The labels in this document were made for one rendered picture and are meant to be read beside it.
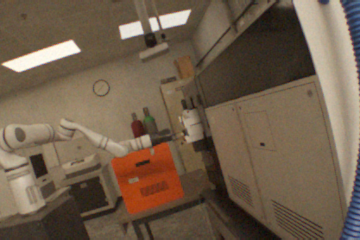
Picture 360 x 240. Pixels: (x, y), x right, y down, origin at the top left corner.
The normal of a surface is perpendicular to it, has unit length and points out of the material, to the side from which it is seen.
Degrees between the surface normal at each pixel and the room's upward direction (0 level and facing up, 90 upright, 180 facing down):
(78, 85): 90
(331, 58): 90
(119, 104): 90
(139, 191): 90
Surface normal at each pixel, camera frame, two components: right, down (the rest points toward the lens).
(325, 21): 0.14, 0.00
